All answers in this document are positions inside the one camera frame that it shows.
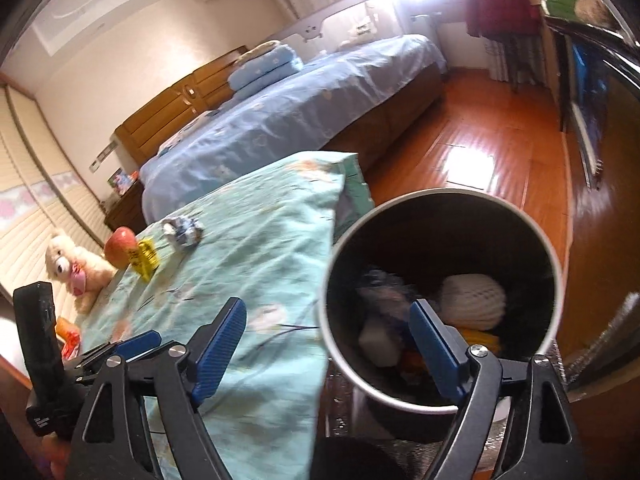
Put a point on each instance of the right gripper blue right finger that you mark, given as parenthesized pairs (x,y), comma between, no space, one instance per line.
(443,351)

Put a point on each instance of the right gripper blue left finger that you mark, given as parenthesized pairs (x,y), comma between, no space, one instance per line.
(211,349)

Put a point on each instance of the orange foam fruit net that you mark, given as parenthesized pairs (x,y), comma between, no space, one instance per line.
(480,338)

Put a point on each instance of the white foam fruit net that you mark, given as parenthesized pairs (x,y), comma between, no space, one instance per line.
(474,301)

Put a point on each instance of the dark blue snack bag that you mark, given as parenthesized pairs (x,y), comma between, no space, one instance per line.
(386,295)

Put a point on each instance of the yellow snack packet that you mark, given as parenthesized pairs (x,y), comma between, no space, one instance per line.
(144,259)

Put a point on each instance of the blue silver wrapper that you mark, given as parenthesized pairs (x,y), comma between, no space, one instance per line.
(182,232)

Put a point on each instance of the round black trash bin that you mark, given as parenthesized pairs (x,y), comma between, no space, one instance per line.
(422,238)

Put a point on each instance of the person's left hand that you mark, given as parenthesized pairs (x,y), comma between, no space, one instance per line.
(57,452)

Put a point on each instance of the red orange plastic wrapper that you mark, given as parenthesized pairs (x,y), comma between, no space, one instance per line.
(71,346)

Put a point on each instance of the yellow foam fruit net left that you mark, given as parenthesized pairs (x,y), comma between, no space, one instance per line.
(67,331)

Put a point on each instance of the cream teddy bear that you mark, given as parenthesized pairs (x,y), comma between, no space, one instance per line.
(84,273)

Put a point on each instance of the light green floral bedsheet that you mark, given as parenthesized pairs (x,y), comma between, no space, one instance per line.
(268,239)

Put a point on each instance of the red yellow apple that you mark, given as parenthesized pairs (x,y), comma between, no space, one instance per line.
(118,246)

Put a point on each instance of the wooden nightstand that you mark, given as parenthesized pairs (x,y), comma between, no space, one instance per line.
(127,211)

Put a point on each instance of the wardrobe sliding door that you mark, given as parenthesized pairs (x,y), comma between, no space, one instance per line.
(40,192)

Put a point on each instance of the wooden headboard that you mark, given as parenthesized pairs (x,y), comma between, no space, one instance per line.
(142,133)

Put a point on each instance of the large bed blue cover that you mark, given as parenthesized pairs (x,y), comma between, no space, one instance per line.
(301,112)

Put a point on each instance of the blue folded pillows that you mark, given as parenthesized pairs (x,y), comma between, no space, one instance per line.
(261,67)

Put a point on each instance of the black glossy tv cabinet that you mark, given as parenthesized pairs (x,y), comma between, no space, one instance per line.
(598,78)

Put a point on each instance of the dark red hanging jacket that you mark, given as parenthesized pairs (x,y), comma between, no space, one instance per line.
(493,18)

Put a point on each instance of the brown plush toy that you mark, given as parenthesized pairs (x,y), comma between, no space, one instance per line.
(596,13)

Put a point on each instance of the white bed guard rail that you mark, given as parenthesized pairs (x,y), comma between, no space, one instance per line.
(348,22)

